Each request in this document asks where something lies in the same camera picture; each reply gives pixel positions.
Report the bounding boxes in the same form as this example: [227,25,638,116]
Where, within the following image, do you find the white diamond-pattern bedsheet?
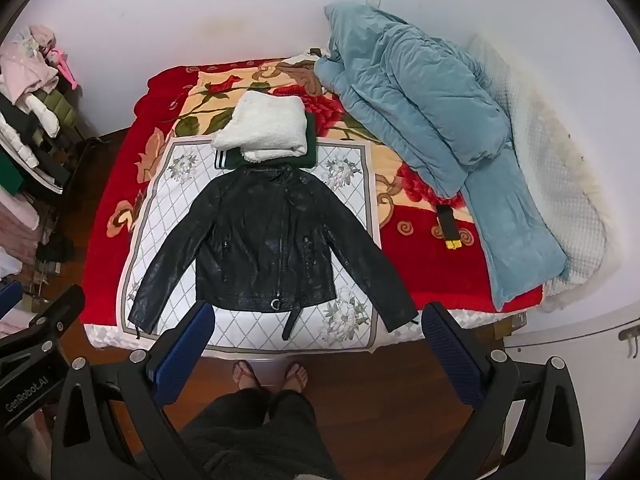
[84,305,528,358]

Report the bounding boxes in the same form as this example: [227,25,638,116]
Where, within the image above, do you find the red floral blanket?
[82,57,546,328]

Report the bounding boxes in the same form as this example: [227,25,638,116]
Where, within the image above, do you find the white fleece folded garment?
[211,91,308,163]

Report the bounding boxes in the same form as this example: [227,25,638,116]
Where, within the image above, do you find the dark green folded garment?
[214,112,320,171]

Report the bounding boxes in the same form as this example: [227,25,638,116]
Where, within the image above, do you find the white textured blanket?
[467,35,621,306]

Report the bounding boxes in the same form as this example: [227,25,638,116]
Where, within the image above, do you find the black and yellow device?
[434,203,462,251]

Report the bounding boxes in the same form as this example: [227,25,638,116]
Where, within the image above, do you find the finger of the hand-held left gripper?
[0,284,87,361]
[0,280,25,320]

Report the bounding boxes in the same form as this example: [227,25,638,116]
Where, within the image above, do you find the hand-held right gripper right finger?
[421,301,586,480]

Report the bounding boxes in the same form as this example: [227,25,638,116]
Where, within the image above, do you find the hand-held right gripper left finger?
[51,300,216,480]

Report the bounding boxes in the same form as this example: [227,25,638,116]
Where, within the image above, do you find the wooden bed frame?
[492,312,527,341]

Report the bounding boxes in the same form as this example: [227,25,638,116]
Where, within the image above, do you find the person's left foot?
[232,360,262,393]

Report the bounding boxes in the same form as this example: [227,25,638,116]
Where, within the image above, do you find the black leather jacket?
[127,164,420,342]

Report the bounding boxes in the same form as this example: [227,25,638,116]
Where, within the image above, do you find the white floral quilted mat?
[116,137,383,353]

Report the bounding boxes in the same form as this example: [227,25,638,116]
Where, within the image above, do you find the person's dark pants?
[177,387,343,480]

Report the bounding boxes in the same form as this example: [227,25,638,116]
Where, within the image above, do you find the person's foot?
[232,360,262,393]
[281,361,309,394]

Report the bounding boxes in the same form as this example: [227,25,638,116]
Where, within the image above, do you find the white cabinet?
[502,310,640,461]

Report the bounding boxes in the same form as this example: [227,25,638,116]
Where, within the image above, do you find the pile of clothes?
[0,24,83,281]

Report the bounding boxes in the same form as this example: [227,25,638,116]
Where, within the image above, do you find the person's right foot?
[281,361,309,394]

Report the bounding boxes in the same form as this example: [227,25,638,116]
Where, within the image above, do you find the light blue quilt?
[314,2,571,311]

